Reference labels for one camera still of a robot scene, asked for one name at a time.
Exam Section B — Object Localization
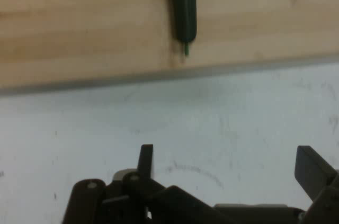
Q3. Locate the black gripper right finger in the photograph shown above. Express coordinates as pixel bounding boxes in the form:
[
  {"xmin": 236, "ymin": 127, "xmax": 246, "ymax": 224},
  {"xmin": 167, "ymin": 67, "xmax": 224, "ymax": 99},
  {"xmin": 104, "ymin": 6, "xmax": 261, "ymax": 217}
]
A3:
[{"xmin": 295, "ymin": 145, "xmax": 339, "ymax": 224}]

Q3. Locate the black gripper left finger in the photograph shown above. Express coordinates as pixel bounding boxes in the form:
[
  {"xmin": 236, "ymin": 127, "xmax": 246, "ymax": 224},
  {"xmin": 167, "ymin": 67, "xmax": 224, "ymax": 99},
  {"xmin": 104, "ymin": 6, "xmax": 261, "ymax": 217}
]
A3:
[{"xmin": 62, "ymin": 144, "xmax": 212, "ymax": 224}]

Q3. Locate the wooden cutting board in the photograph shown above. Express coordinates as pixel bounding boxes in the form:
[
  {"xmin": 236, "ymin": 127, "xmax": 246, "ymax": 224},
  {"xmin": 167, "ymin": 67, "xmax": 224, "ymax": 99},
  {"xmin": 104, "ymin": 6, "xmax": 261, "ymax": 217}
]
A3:
[{"xmin": 0, "ymin": 0, "xmax": 339, "ymax": 95}]

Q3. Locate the long dark green cucumber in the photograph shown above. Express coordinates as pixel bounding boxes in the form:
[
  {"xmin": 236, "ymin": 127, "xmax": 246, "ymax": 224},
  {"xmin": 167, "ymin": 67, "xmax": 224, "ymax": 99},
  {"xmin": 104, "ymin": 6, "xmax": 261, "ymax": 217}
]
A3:
[{"xmin": 168, "ymin": 0, "xmax": 199, "ymax": 58}]

